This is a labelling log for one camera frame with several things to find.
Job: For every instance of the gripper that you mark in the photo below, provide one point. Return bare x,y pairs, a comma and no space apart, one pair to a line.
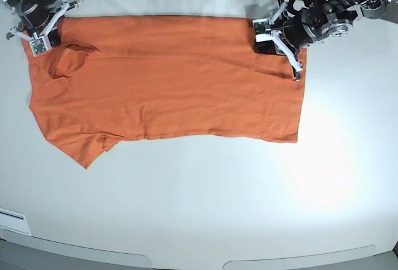
292,25
36,17

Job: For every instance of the orange T-shirt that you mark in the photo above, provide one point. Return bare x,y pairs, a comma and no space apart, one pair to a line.
130,78

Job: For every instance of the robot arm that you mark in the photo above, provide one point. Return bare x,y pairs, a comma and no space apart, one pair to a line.
53,25
336,19

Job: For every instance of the white label sticker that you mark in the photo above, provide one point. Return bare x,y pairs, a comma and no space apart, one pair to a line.
15,222

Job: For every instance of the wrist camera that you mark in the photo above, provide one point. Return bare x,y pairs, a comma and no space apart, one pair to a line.
262,30
39,46

